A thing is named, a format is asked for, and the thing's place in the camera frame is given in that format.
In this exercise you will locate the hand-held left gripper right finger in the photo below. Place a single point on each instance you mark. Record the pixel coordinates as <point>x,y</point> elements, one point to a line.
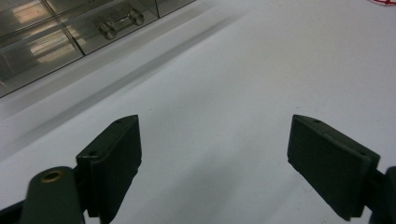
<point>330,165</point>

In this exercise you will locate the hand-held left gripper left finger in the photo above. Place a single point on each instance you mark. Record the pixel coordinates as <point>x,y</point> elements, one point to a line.
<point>113,168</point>

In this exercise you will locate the small metal dumbbell part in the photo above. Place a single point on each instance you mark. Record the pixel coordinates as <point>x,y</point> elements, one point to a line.
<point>121,23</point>

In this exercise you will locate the clear plastic compartment tray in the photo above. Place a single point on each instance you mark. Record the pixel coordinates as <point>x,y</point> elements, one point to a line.
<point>62,34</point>

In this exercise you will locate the red and white object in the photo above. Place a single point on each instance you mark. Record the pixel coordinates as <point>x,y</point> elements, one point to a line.
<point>383,2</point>

